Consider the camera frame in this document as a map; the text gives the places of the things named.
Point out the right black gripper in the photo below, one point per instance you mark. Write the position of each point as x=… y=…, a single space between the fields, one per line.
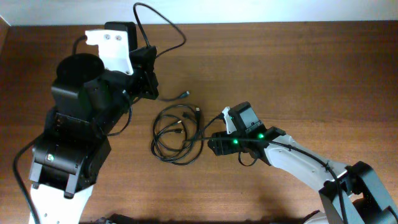
x=221 y=144

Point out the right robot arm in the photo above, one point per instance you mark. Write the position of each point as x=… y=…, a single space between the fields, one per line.
x=349 y=194

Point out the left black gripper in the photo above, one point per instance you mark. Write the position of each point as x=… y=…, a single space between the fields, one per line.
x=142 y=64

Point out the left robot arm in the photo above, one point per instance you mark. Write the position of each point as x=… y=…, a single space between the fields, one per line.
x=90 y=99

